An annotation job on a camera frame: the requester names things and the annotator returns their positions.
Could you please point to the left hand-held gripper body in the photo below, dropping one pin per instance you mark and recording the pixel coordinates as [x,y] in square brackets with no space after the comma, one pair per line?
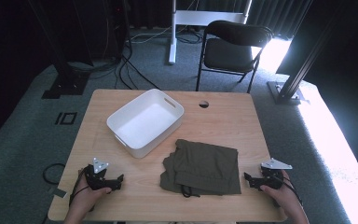
[97,181]

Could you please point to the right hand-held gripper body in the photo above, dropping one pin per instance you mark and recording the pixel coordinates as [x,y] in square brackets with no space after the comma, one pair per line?
[272,178]

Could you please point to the olive green pants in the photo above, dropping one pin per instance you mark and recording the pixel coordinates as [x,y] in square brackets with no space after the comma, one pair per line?
[205,168]

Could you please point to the white plastic bin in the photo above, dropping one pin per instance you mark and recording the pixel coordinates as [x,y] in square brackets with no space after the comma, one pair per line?
[146,124]

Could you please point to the person's left hand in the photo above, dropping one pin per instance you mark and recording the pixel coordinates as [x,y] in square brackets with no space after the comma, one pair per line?
[84,199]

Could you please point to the person's right hand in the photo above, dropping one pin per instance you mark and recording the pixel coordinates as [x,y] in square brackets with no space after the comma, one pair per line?
[287,199]

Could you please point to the small grey tag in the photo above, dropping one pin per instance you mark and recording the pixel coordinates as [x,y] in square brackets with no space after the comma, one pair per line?
[60,193]

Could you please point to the black metal stand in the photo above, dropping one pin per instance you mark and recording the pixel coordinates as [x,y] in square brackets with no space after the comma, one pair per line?
[65,71]
[289,84]

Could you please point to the black folding chair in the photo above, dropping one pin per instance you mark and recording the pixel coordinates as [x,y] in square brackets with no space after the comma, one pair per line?
[230,53]

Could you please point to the dark curtain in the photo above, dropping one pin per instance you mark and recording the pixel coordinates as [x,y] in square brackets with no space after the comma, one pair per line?
[276,15]

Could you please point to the white desk frame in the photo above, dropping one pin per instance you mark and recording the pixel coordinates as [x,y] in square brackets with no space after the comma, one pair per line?
[199,17]

